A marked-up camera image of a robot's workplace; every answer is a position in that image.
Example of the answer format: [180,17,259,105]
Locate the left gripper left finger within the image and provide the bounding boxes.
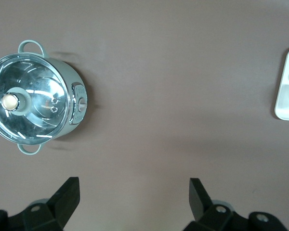
[0,176,81,231]

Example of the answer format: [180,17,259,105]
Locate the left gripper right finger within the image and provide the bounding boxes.
[184,178,289,231]

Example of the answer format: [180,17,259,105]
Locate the cream bear print tray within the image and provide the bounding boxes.
[274,45,289,122]

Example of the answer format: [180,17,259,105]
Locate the glass pot lid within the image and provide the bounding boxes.
[0,53,72,146]

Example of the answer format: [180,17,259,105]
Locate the brown table cover mat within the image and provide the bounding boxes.
[0,0,289,231]

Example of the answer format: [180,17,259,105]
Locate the grey-green electric cooking pot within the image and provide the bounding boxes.
[0,39,89,156]

